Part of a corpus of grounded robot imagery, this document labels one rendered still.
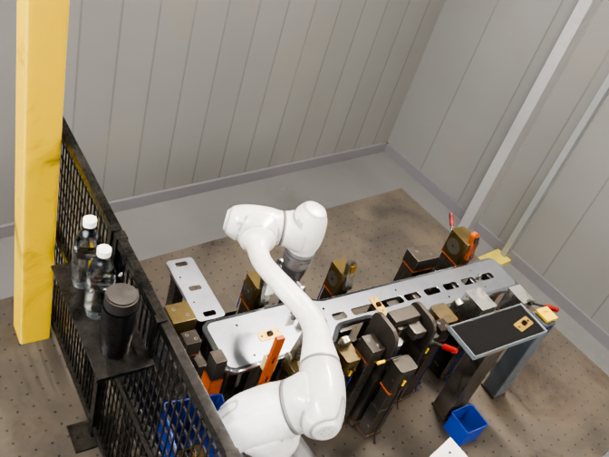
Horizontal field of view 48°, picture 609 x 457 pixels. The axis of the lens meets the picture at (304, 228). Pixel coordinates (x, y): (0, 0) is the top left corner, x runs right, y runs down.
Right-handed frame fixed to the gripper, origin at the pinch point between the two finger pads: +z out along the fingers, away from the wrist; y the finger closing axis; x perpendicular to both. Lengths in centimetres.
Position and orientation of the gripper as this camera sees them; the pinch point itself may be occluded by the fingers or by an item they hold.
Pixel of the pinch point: (279, 306)
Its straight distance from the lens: 222.2
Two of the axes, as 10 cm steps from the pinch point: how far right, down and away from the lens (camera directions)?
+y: 4.9, 6.5, -5.8
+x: 8.3, -1.5, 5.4
